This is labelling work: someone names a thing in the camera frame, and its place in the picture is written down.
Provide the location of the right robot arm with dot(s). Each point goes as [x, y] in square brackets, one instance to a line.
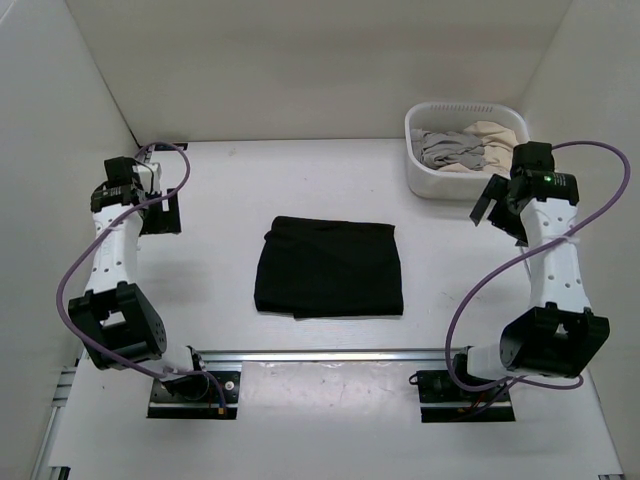
[559, 334]

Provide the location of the beige garment in basket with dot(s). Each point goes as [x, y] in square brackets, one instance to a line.
[498, 142]

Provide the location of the grey garment in basket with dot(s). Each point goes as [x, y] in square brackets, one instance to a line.
[438, 149]

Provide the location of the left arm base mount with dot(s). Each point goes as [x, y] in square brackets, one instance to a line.
[198, 398]

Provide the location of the small dark label sticker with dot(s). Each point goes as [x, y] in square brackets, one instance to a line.
[172, 146]

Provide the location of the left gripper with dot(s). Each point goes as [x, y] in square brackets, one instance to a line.
[165, 221]

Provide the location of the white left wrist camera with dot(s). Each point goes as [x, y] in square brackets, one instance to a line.
[149, 175]

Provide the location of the white plastic laundry basket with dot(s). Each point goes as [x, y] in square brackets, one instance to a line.
[453, 116]

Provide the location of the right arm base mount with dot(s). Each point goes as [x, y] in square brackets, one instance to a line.
[441, 401]

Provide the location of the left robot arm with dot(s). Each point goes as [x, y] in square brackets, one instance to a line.
[113, 312]

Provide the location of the black trousers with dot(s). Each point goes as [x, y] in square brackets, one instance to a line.
[311, 268]

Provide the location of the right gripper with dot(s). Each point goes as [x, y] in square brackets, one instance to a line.
[497, 189]

